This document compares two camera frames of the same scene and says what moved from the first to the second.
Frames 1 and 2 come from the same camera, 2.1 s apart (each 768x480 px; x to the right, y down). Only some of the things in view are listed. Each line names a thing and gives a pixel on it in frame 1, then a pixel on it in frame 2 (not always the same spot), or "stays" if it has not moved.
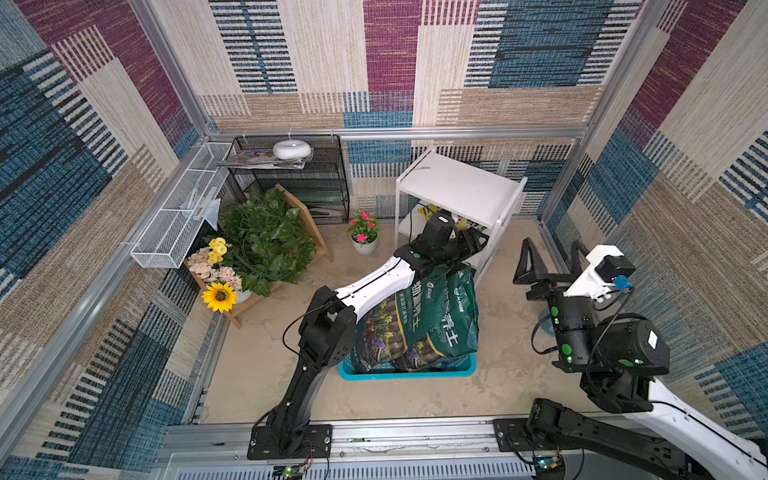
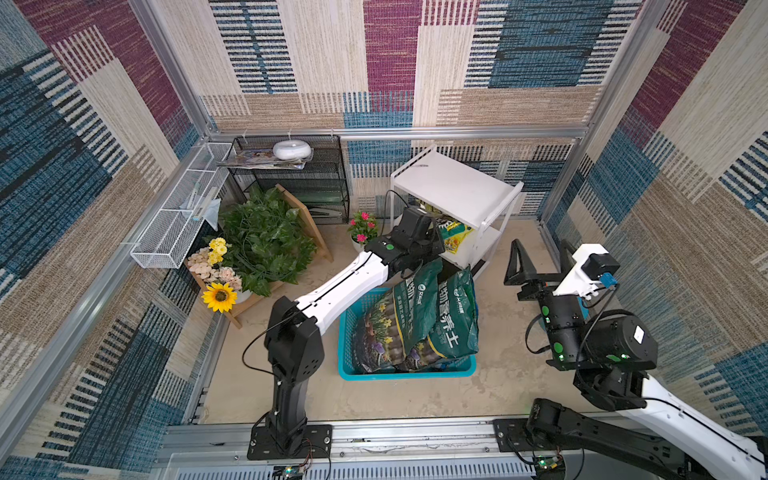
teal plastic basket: x=353 y=368 stays
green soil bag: x=449 y=345 stays
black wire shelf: x=310 y=167 stays
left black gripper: x=471 y=246 to x=435 y=241
